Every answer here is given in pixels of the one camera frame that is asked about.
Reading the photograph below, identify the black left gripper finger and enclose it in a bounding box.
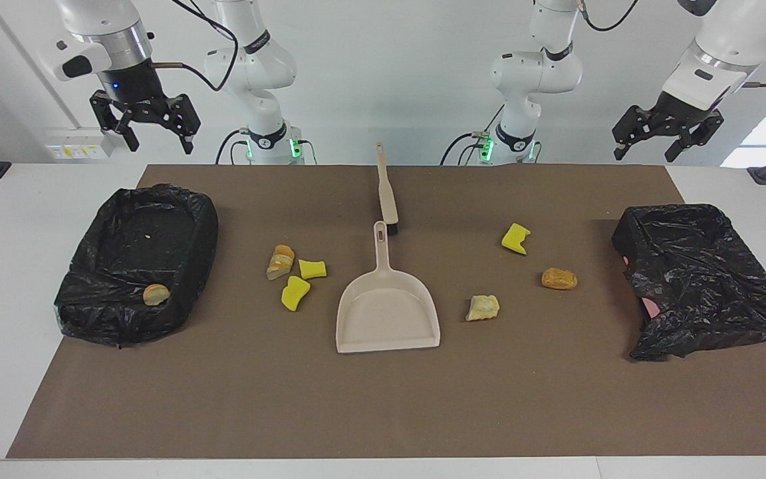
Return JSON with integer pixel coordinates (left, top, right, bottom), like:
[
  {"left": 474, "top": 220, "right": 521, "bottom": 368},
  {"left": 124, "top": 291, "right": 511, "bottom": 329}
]
[
  {"left": 612, "top": 105, "right": 656, "bottom": 161},
  {"left": 664, "top": 113, "right": 723, "bottom": 163}
]

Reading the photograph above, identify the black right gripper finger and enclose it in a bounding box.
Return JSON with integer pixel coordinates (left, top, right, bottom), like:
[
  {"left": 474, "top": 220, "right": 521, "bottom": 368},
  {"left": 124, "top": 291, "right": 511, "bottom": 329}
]
[
  {"left": 89, "top": 90, "right": 141, "bottom": 152},
  {"left": 160, "top": 94, "right": 201, "bottom": 155}
]

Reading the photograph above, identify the notched yellow sponge piece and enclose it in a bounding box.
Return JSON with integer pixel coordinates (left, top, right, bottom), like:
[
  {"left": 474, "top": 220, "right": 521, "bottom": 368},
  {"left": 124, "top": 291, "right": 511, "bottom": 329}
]
[{"left": 501, "top": 223, "right": 531, "bottom": 256}]

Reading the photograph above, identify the brown bread roll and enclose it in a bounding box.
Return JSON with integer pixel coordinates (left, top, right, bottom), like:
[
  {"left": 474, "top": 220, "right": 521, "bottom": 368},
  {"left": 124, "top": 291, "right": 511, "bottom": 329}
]
[{"left": 541, "top": 267, "right": 578, "bottom": 291}]

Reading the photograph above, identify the sliced orange baguette piece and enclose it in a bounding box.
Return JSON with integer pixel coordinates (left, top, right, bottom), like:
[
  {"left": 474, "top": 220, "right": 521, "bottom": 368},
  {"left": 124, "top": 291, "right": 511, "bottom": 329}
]
[{"left": 266, "top": 245, "right": 295, "bottom": 281}]

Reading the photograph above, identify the curved yellow sponge piece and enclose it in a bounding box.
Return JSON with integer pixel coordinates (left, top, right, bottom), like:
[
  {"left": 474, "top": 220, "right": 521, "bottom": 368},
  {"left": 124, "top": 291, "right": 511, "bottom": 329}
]
[{"left": 281, "top": 275, "right": 312, "bottom": 312}]

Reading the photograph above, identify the beige hand brush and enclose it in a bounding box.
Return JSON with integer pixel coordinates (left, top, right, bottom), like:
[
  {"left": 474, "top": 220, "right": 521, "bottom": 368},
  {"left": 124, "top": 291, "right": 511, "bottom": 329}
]
[{"left": 375, "top": 142, "right": 400, "bottom": 236}]

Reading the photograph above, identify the pale bread chunk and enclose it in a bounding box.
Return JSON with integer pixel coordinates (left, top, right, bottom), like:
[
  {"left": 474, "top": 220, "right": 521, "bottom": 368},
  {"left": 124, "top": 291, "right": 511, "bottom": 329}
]
[{"left": 465, "top": 295, "right": 501, "bottom": 322}]

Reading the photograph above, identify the beige plastic dustpan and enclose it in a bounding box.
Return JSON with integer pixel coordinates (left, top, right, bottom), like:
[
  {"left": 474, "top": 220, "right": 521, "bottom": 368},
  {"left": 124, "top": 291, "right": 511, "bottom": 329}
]
[{"left": 335, "top": 221, "right": 442, "bottom": 354}]

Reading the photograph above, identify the crumpled black trash bag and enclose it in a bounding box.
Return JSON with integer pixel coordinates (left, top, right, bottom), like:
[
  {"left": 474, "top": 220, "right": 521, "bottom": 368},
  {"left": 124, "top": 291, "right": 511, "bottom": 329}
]
[{"left": 611, "top": 204, "right": 766, "bottom": 361}]

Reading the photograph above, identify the pink bin under bag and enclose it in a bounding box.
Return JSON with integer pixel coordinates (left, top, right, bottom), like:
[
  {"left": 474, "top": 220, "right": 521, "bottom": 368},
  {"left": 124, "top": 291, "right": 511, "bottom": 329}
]
[{"left": 619, "top": 253, "right": 663, "bottom": 319}]

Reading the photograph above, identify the open bin with black bag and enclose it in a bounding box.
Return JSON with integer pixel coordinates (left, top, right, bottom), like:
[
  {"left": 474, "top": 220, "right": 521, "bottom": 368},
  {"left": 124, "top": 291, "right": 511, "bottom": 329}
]
[{"left": 54, "top": 184, "right": 219, "bottom": 348}]

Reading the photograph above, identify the brown table mat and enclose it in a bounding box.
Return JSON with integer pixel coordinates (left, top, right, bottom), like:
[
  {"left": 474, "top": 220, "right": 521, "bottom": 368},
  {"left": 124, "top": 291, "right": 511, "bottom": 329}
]
[{"left": 6, "top": 164, "right": 766, "bottom": 460}]

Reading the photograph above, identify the white wall socket box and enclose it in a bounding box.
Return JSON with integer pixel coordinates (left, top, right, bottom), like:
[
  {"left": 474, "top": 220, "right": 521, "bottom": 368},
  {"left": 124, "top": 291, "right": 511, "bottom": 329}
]
[{"left": 46, "top": 128, "right": 116, "bottom": 160}]

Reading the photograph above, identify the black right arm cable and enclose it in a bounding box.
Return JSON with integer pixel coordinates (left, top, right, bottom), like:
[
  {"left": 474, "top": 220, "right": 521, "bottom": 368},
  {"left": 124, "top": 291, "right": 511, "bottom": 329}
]
[{"left": 150, "top": 0, "right": 241, "bottom": 92}]

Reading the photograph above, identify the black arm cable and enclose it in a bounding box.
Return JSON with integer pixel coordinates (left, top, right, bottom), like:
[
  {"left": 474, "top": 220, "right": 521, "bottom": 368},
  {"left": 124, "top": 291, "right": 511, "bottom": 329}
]
[
  {"left": 577, "top": 0, "right": 766, "bottom": 88},
  {"left": 150, "top": 0, "right": 241, "bottom": 92}
]

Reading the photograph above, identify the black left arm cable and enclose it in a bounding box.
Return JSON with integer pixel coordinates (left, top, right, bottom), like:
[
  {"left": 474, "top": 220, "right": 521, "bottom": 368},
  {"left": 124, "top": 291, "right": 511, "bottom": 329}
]
[{"left": 577, "top": 0, "right": 766, "bottom": 88}]

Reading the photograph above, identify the black left base cable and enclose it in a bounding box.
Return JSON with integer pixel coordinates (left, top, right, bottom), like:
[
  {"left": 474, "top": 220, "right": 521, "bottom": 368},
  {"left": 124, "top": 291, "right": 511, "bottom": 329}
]
[{"left": 440, "top": 105, "right": 493, "bottom": 166}]

